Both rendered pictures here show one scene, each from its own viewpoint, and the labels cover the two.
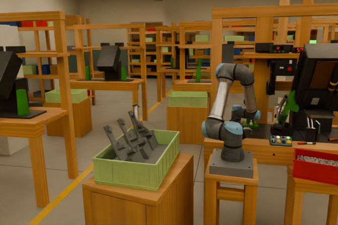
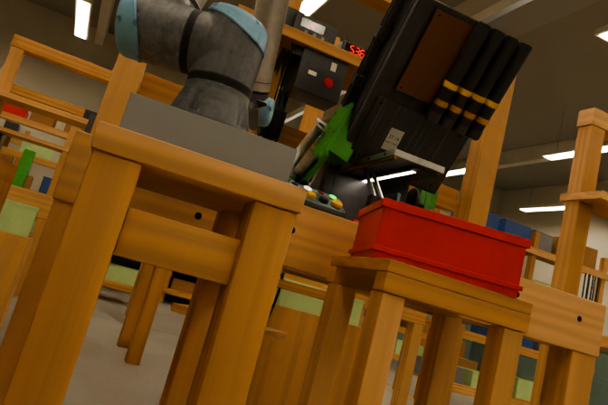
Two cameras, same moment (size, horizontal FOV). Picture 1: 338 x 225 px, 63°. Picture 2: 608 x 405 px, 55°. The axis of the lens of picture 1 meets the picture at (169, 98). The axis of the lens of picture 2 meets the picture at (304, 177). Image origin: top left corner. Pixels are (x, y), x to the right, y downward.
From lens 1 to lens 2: 1.24 m
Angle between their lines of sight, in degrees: 39
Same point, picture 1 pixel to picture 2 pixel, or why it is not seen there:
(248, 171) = (277, 151)
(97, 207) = not seen: outside the picture
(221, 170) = (175, 124)
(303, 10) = not seen: outside the picture
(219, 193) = (132, 229)
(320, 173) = (451, 249)
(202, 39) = (39, 151)
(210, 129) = (156, 9)
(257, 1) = not seen: hidden behind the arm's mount
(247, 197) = (251, 255)
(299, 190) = (394, 289)
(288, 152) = (331, 231)
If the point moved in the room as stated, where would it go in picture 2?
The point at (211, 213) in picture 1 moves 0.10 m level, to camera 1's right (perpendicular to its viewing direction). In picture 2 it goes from (67, 320) to (138, 334)
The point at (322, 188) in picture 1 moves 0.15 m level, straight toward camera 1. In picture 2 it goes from (456, 293) to (485, 293)
